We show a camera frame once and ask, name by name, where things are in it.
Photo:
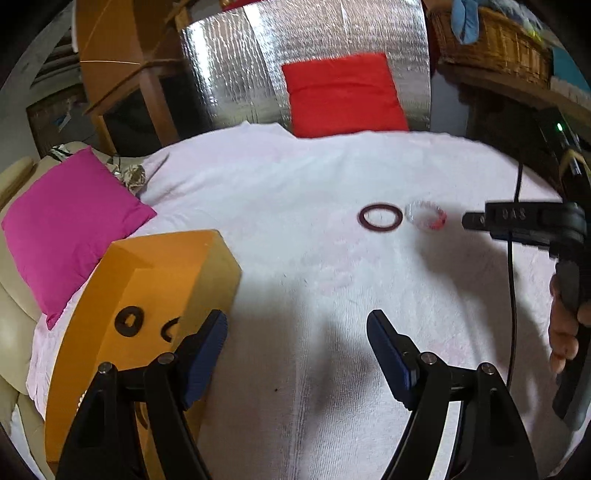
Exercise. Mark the teal box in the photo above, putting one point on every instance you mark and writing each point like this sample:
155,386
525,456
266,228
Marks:
567,80

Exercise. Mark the silver foil insulation panel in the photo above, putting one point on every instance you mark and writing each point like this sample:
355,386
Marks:
236,58

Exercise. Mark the dark fuzzy scrunchie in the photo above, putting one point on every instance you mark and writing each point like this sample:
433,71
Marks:
128,321

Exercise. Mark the blue cloth in basket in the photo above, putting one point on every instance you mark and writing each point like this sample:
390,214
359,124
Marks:
465,21

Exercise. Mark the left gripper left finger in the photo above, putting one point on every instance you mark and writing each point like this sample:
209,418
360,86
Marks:
198,354

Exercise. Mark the maroon bangle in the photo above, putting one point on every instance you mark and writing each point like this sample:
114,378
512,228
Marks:
380,217

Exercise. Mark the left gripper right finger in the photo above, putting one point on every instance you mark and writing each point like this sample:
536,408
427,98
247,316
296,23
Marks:
397,356

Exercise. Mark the magenta pillow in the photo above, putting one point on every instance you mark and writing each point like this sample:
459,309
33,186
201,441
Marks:
37,249

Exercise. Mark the wooden cabinet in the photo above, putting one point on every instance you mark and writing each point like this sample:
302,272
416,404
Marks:
126,47

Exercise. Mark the beige sofa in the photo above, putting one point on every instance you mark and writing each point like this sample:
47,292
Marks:
14,299

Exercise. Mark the orange open box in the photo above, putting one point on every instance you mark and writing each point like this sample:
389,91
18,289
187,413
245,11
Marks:
146,294

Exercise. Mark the right hand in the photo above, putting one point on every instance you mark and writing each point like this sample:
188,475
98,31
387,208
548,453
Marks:
562,331

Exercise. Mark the red pillow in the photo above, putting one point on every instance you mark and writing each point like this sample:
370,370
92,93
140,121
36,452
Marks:
343,95

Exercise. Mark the wicker basket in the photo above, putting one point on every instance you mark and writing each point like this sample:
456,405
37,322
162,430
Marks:
502,47

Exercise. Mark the patterned grey cloth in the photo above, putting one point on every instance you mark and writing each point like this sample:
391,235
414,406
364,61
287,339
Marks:
131,176

